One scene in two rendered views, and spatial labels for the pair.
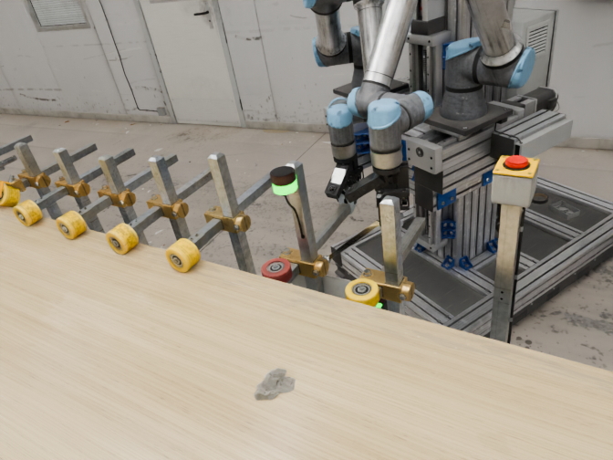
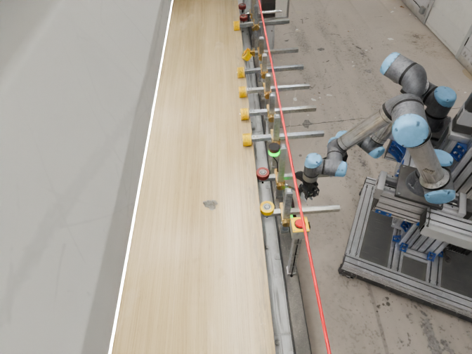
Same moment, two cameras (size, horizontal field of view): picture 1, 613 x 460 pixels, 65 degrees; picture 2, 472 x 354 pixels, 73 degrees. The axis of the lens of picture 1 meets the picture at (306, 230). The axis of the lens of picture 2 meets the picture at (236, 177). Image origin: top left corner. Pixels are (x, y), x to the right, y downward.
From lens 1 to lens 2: 1.13 m
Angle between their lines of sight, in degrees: 44
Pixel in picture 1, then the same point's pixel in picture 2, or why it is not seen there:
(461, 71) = not seen: hidden behind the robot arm
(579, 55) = not seen: outside the picture
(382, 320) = (255, 221)
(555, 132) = (461, 241)
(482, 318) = (366, 270)
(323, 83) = not seen: outside the picture
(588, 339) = (414, 336)
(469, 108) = (414, 186)
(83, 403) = (179, 161)
